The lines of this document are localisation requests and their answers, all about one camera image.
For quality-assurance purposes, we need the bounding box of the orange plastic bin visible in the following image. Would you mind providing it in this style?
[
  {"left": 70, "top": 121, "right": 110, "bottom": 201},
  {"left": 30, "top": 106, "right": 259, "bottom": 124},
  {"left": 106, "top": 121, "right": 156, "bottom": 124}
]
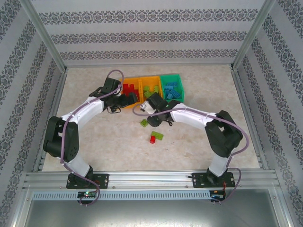
[
  {"left": 121, "top": 77, "right": 143, "bottom": 110},
  {"left": 139, "top": 76, "right": 164, "bottom": 105}
]

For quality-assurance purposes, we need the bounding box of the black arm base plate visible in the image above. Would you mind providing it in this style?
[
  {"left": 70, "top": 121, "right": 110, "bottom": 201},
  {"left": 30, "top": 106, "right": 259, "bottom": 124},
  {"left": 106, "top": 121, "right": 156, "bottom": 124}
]
[
  {"left": 66, "top": 173, "right": 110, "bottom": 190},
  {"left": 191, "top": 172, "right": 236, "bottom": 189}
]

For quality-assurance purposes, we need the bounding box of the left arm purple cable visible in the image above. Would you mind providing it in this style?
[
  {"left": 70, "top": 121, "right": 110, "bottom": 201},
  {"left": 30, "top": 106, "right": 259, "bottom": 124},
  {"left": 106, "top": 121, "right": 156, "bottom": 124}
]
[{"left": 60, "top": 70, "right": 126, "bottom": 207}]

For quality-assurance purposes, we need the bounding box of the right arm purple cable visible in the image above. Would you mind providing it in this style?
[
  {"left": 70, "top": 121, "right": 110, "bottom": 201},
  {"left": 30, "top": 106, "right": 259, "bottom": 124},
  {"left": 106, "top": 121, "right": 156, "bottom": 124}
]
[{"left": 132, "top": 104, "right": 250, "bottom": 206}]

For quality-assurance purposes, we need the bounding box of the wide aluminium extrusion beam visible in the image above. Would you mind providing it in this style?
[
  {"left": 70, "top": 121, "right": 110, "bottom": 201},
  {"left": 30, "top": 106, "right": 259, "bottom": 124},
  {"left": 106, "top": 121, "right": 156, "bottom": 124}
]
[{"left": 22, "top": 170, "right": 281, "bottom": 191}]

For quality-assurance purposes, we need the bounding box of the green plastic bin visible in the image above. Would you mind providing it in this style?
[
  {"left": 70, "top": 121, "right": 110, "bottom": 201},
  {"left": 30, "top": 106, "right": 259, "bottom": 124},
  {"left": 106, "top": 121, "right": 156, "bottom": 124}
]
[{"left": 160, "top": 74, "right": 185, "bottom": 104}]

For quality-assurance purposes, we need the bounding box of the small circuit board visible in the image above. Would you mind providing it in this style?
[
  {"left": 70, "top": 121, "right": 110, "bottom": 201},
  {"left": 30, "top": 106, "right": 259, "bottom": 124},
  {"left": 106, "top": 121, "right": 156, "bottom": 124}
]
[
  {"left": 77, "top": 190, "right": 98, "bottom": 199},
  {"left": 210, "top": 190, "right": 227, "bottom": 199}
]

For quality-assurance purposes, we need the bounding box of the aluminium frame post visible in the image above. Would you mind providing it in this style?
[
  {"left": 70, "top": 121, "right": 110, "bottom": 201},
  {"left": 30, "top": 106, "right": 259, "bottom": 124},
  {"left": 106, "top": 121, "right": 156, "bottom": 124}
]
[
  {"left": 18, "top": 0, "right": 69, "bottom": 74},
  {"left": 230, "top": 0, "right": 278, "bottom": 70}
]

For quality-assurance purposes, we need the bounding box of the grey slotted cable duct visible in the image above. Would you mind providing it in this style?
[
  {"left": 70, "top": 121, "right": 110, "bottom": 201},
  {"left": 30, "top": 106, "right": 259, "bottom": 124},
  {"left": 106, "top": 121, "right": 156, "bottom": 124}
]
[{"left": 31, "top": 190, "right": 212, "bottom": 201}]

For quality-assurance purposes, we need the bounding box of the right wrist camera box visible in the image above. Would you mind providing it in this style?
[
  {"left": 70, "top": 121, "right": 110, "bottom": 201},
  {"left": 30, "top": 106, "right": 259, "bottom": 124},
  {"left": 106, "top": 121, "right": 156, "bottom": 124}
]
[{"left": 139, "top": 101, "right": 152, "bottom": 113}]

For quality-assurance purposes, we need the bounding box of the aluminium frame rail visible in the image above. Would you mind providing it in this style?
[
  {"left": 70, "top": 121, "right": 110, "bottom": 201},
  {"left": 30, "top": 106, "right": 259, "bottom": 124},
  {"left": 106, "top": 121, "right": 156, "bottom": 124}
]
[{"left": 66, "top": 61, "right": 234, "bottom": 69}]

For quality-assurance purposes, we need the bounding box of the grey metal sheet shelf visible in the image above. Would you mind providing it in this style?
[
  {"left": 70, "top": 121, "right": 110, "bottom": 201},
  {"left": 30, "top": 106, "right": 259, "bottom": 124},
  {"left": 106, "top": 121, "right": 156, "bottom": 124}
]
[{"left": 14, "top": 189, "right": 292, "bottom": 227}]

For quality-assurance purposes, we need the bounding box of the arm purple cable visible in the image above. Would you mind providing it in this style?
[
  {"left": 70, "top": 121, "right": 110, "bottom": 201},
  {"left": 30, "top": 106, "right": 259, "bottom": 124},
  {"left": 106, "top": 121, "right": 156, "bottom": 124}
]
[
  {"left": 132, "top": 104, "right": 250, "bottom": 206},
  {"left": 60, "top": 70, "right": 126, "bottom": 207}
]

